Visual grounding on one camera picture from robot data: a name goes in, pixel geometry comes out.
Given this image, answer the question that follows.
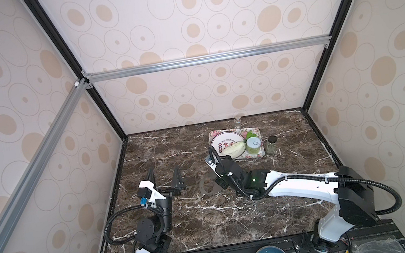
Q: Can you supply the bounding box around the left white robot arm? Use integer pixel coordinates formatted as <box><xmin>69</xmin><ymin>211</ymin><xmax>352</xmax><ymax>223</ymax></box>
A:
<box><xmin>104</xmin><ymin>166</ymin><xmax>187</xmax><ymax>253</ymax></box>

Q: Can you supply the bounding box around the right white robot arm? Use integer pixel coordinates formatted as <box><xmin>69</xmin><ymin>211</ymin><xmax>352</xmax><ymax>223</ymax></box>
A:
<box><xmin>205</xmin><ymin>156</ymin><xmax>379</xmax><ymax>248</ymax></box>

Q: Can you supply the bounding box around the pale napa cabbage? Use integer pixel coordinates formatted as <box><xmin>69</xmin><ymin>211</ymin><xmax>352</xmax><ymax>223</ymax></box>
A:
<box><xmin>222</xmin><ymin>141</ymin><xmax>246</xmax><ymax>159</ymax></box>

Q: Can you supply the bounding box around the white round plate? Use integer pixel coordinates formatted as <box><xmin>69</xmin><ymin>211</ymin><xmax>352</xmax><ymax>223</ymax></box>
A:
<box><xmin>210</xmin><ymin>131</ymin><xmax>244</xmax><ymax>157</ymax></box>

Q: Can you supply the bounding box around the green labelled tin can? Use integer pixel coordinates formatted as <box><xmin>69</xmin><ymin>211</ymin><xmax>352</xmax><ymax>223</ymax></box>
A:
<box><xmin>245</xmin><ymin>137</ymin><xmax>262</xmax><ymax>155</ymax></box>

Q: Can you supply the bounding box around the green plastic leaf vegetable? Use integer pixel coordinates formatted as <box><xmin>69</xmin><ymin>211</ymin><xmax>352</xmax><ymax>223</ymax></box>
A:
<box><xmin>245</xmin><ymin>130</ymin><xmax>259</xmax><ymax>142</ymax></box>

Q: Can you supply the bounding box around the floral rectangular tray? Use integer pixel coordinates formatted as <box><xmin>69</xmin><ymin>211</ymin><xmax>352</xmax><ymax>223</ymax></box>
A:
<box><xmin>209</xmin><ymin>127</ymin><xmax>265</xmax><ymax>160</ymax></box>

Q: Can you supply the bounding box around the green herb spice jar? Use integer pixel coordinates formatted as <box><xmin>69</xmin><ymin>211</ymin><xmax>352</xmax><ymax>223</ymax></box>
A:
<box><xmin>266</xmin><ymin>135</ymin><xmax>277</xmax><ymax>155</ymax></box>

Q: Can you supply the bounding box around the clear glass shaker bottle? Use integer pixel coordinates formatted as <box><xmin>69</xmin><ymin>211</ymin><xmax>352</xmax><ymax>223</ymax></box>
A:
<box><xmin>234</xmin><ymin>114</ymin><xmax>242</xmax><ymax>128</ymax></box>

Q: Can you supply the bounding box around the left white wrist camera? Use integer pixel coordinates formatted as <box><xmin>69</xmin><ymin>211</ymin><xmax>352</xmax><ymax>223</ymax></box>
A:
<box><xmin>136</xmin><ymin>180</ymin><xmax>162</xmax><ymax>208</ymax></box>

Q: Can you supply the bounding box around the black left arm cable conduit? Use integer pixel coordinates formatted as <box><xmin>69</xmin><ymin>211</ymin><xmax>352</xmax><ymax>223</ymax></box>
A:
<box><xmin>99</xmin><ymin>201</ymin><xmax>169</xmax><ymax>248</ymax></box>

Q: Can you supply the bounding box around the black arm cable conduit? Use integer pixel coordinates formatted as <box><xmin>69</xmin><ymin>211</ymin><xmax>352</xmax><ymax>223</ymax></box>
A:
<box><xmin>99</xmin><ymin>201</ymin><xmax>169</xmax><ymax>248</ymax></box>
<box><xmin>207</xmin><ymin>117</ymin><xmax>404</xmax><ymax>241</ymax></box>

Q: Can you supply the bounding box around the side aluminium frame rail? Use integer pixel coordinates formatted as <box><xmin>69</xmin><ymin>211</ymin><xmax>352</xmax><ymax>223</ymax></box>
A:
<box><xmin>0</xmin><ymin>78</ymin><xmax>89</xmax><ymax>253</ymax></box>

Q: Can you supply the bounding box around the horizontal aluminium frame rail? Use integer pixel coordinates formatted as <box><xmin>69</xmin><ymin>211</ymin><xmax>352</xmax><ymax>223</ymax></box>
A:
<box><xmin>87</xmin><ymin>35</ymin><xmax>331</xmax><ymax>83</ymax></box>

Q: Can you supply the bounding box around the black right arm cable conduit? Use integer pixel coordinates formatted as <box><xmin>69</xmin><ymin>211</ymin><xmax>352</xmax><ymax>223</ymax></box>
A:
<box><xmin>207</xmin><ymin>117</ymin><xmax>404</xmax><ymax>241</ymax></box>

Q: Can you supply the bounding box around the black vertical left corner post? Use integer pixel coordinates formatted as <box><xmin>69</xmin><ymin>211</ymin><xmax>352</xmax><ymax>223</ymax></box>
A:
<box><xmin>22</xmin><ymin>0</ymin><xmax>128</xmax><ymax>142</ymax></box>

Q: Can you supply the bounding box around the black vertical corner post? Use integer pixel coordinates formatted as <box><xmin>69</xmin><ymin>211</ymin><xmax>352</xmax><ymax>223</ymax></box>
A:
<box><xmin>22</xmin><ymin>0</ymin><xmax>128</xmax><ymax>142</ymax></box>
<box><xmin>302</xmin><ymin>0</ymin><xmax>354</xmax><ymax>114</ymax></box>

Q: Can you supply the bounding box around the black vertical right corner post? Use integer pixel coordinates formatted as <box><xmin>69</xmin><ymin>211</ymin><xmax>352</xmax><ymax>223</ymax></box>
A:
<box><xmin>302</xmin><ymin>0</ymin><xmax>354</xmax><ymax>114</ymax></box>

